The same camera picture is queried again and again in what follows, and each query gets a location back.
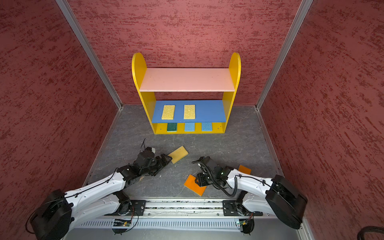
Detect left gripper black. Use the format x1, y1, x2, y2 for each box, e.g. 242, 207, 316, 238
141, 153, 173, 177

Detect orange sponge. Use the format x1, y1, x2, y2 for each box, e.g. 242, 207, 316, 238
238, 165, 252, 175
184, 175, 207, 197

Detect dark yellow scouring pad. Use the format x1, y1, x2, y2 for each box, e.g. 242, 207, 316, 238
168, 146, 189, 164

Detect green scouring sponge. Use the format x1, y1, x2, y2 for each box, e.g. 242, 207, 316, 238
167, 123, 178, 133

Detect blue sponge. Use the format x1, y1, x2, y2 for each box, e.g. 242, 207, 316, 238
184, 123, 195, 132
202, 123, 213, 132

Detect yellow sponge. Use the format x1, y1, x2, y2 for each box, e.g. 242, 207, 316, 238
184, 105, 196, 120
162, 105, 176, 120

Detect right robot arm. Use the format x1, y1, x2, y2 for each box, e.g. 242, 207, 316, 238
192, 157, 308, 230

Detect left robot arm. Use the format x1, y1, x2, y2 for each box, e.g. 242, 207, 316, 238
26, 147, 172, 240

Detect yellow shelf pink blue boards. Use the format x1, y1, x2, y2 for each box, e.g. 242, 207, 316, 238
132, 53, 242, 135

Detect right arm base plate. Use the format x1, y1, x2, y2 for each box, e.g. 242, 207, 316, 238
222, 200, 264, 217

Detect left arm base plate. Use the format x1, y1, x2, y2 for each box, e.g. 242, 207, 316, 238
117, 200, 147, 217

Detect aluminium mounting rail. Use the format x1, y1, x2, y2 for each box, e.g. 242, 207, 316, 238
62, 197, 304, 218

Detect white slotted cable duct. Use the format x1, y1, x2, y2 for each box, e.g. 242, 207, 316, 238
77, 218, 240, 231

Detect right electronics board with wires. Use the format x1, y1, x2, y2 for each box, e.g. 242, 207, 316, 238
238, 219, 255, 235

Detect electronics board with wires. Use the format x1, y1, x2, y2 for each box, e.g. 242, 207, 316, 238
112, 219, 139, 235
238, 219, 255, 235

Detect left electronics board with wires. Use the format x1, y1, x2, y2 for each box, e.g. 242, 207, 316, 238
112, 219, 139, 235

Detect black cable bottom right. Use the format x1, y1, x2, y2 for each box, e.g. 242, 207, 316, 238
356, 225, 384, 240

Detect left aluminium corner post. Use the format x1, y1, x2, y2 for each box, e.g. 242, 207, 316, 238
56, 0, 123, 111

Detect aluminium corner post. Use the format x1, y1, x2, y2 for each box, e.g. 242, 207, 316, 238
56, 0, 123, 111
256, 0, 313, 111

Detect right aluminium corner post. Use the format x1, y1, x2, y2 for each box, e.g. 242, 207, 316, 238
256, 0, 313, 111

